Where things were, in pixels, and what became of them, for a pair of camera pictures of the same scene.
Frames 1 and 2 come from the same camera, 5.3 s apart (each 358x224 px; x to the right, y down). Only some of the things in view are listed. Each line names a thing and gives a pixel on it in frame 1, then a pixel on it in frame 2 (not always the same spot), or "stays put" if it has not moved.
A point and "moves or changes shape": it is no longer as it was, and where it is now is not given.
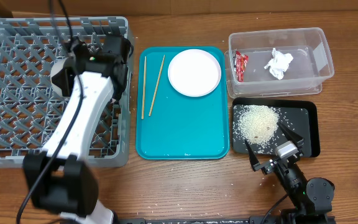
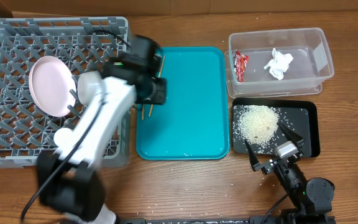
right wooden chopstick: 156,87 stays put
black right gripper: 268,165 stays put
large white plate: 194,73 to 52,86
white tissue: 279,63 stays put
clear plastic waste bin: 279,59 stays put
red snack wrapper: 240,62 stays put
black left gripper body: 117,45 to 155,90
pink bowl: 57,68 moves or changes shape
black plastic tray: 255,121 stays put
